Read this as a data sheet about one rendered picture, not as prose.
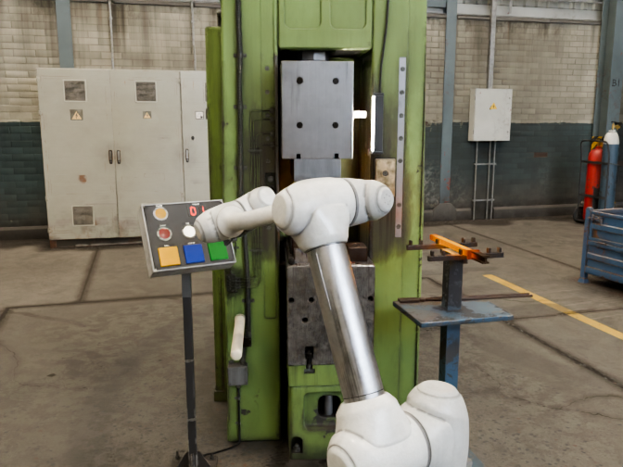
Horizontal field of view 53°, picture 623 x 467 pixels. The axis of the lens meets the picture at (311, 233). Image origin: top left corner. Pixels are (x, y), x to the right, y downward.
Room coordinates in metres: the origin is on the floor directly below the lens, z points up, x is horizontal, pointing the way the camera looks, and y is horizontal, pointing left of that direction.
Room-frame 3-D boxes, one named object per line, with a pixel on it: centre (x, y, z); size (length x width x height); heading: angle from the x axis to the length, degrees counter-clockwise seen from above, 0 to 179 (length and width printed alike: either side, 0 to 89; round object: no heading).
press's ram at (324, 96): (2.84, -0.05, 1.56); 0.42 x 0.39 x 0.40; 4
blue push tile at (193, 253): (2.39, 0.47, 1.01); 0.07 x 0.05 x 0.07; 119
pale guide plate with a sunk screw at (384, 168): (2.78, -0.33, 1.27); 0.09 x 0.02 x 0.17; 94
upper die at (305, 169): (2.84, -0.01, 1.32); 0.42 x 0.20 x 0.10; 4
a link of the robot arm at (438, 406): (1.45, -0.31, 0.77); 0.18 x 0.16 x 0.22; 126
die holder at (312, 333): (2.85, -0.06, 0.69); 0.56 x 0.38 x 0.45; 4
